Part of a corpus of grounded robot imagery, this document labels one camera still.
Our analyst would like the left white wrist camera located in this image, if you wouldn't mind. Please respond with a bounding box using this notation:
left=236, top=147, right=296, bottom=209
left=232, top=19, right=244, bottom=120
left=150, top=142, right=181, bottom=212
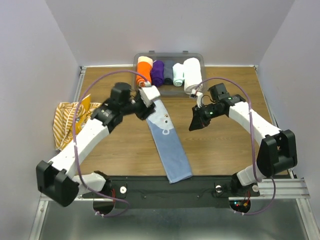
left=139, top=85, right=161, bottom=107

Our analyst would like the mint rolled towel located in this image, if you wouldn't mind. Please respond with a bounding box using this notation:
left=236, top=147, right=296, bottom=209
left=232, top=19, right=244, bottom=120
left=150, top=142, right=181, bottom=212
left=172, top=63, right=184, bottom=87

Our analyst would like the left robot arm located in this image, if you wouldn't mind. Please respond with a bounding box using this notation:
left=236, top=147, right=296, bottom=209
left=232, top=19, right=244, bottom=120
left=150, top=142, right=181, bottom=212
left=35, top=82, right=160, bottom=207

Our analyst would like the white rolled towel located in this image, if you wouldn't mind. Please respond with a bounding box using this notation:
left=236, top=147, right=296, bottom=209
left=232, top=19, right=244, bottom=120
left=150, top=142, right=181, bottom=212
left=183, top=57, right=202, bottom=95

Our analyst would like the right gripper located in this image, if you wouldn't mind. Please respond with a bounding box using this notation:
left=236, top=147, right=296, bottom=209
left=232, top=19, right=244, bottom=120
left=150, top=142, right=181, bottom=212
left=188, top=103, right=224, bottom=132

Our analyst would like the purple rolled towel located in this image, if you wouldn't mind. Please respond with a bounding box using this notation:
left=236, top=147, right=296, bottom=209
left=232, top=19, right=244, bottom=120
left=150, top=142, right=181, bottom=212
left=150, top=60, right=164, bottom=87

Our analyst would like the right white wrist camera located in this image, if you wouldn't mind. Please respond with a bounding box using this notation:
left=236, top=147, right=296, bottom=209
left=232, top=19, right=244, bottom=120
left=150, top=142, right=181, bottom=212
left=189, top=89, right=204, bottom=108

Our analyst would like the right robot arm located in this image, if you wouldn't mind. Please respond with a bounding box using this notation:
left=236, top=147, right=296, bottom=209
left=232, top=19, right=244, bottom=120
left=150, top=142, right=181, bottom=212
left=189, top=83, right=298, bottom=195

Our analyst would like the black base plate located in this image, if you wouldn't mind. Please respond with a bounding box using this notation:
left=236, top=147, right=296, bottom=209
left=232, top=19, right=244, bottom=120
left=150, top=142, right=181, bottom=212
left=82, top=175, right=261, bottom=210

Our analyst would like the dark grey rolled towel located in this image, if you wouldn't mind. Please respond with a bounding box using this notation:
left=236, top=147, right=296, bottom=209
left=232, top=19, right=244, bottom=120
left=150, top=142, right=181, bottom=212
left=163, top=60, right=174, bottom=85

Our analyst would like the aluminium frame rail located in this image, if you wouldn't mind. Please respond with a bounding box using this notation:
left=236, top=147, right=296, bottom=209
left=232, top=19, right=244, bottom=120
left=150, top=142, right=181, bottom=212
left=28, top=65, right=312, bottom=240

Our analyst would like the light blue towel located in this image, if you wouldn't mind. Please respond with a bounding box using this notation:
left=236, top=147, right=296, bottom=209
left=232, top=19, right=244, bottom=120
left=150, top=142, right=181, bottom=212
left=146, top=99, right=193, bottom=184

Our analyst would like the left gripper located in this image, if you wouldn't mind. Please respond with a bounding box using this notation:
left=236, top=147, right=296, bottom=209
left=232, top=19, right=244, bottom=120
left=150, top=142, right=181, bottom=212
left=122, top=87, right=157, bottom=122

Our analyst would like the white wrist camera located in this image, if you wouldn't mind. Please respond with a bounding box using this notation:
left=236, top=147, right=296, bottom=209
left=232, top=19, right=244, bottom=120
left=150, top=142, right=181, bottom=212
left=189, top=89, right=204, bottom=108
left=139, top=85, right=161, bottom=107

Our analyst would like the orange rolled towel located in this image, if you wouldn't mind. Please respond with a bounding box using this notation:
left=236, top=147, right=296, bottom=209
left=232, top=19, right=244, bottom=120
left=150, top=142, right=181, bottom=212
left=136, top=56, right=153, bottom=87

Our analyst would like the yellow striped towel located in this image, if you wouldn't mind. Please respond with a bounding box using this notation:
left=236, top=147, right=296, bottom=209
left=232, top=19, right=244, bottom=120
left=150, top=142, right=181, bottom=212
left=52, top=94, right=101, bottom=151

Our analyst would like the clear plastic bin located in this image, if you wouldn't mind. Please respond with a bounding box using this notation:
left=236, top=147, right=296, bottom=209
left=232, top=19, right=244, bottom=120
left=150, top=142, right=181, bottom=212
left=133, top=51, right=206, bottom=97

